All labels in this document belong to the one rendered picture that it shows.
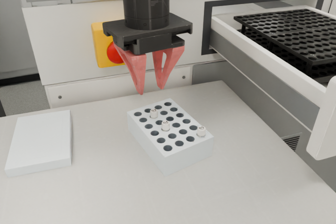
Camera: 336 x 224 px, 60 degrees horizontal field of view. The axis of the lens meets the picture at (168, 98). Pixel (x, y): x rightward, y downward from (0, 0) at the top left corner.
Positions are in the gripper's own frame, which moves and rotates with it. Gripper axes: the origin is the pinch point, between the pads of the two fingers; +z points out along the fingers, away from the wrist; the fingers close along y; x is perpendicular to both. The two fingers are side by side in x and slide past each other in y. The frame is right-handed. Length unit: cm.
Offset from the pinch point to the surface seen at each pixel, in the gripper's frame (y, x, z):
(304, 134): -55, -8, 36
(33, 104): 16, -153, 84
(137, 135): 2.2, -0.7, 8.8
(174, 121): -3.2, 1.7, 6.6
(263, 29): -23.8, -2.6, -3.7
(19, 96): 23, -168, 83
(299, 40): -24.9, 4.3, -3.6
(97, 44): 3.4, -13.3, -2.5
